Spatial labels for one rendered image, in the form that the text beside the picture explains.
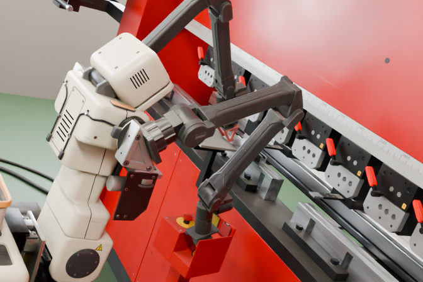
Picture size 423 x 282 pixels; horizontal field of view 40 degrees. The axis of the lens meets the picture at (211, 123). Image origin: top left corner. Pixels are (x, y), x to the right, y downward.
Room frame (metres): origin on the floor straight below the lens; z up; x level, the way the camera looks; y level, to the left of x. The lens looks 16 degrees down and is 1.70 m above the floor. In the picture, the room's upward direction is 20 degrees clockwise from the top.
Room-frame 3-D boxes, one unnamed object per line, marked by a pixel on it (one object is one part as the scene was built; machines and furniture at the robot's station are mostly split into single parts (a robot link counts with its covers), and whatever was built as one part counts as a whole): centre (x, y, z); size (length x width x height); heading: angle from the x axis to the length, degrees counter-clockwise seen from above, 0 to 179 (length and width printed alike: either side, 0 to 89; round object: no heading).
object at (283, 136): (2.18, -0.27, 1.19); 0.15 x 0.09 x 0.17; 34
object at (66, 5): (3.06, 1.00, 1.20); 0.45 x 0.03 x 0.08; 39
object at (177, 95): (2.79, 0.13, 0.92); 0.50 x 0.06 x 0.10; 34
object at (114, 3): (3.26, 0.77, 1.17); 0.40 x 0.24 x 0.07; 34
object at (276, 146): (2.41, -0.30, 1.01); 0.26 x 0.12 x 0.05; 124
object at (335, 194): (2.06, -0.53, 1.01); 0.26 x 0.12 x 0.05; 124
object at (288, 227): (1.79, -0.46, 0.89); 0.30 x 0.05 x 0.03; 34
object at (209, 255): (1.86, -0.08, 0.75); 0.20 x 0.16 x 0.18; 47
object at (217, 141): (2.25, -0.05, 1.00); 0.26 x 0.18 x 0.01; 124
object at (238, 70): (2.51, -0.05, 1.19); 0.15 x 0.09 x 0.17; 34
